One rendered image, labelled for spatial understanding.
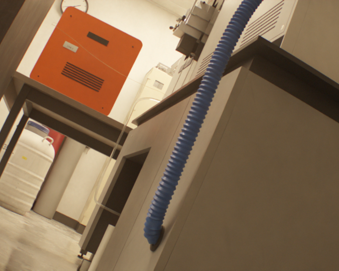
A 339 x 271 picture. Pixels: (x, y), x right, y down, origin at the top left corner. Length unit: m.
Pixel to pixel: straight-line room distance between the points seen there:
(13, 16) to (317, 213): 0.94
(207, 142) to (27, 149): 2.92
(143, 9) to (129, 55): 3.47
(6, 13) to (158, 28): 4.47
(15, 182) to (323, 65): 3.00
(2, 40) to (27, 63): 4.11
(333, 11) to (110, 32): 1.42
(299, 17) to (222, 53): 0.24
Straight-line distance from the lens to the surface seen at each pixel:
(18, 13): 1.38
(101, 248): 1.89
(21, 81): 2.22
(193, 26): 2.05
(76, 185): 5.30
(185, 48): 2.02
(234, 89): 0.96
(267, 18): 1.26
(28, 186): 3.81
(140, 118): 2.02
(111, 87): 2.29
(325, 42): 1.12
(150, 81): 5.17
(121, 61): 2.33
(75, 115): 2.22
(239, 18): 0.98
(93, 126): 2.22
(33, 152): 3.78
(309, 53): 1.08
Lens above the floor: 0.30
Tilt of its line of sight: 11 degrees up
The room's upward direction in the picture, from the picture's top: 24 degrees clockwise
